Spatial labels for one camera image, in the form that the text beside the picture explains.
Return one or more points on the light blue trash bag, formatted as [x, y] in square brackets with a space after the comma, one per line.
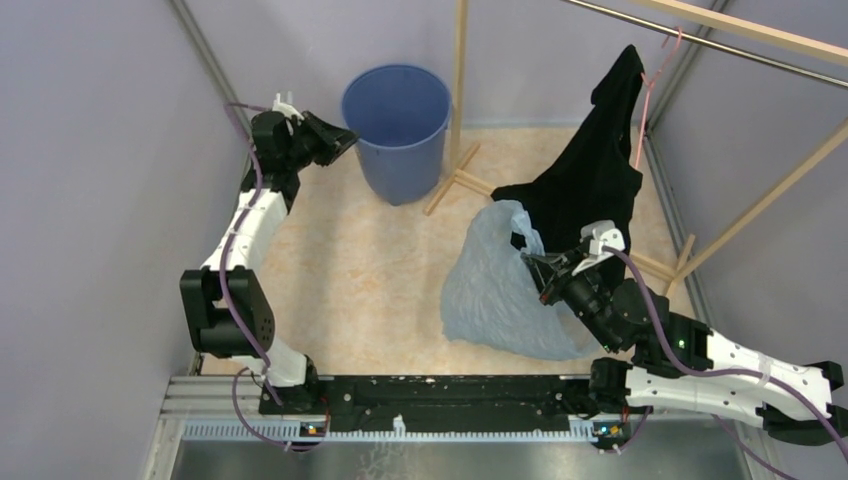
[489, 297]

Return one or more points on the wooden clothes rack frame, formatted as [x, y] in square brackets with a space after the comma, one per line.
[726, 134]

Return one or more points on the white slotted cable duct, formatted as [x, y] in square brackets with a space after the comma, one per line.
[296, 431]

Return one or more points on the black hanging garment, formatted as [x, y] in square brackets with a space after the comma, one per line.
[592, 179]

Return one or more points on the pink clothes hanger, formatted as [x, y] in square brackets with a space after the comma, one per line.
[650, 85]

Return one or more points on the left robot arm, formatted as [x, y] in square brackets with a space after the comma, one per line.
[227, 313]

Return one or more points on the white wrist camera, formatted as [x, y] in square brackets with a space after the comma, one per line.
[282, 103]
[596, 239]

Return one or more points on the blue plastic trash bin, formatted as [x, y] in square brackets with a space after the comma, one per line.
[401, 113]

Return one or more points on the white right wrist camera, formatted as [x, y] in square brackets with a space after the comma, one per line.
[596, 239]

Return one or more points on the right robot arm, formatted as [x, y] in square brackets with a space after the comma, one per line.
[662, 359]

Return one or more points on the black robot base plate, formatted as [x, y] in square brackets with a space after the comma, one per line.
[443, 403]

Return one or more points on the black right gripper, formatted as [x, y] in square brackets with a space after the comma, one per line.
[552, 272]

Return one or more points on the metal hanging rod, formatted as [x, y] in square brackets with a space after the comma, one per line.
[716, 46]

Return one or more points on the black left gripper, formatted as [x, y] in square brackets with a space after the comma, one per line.
[332, 140]

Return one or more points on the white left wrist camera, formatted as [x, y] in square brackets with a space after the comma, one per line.
[282, 103]

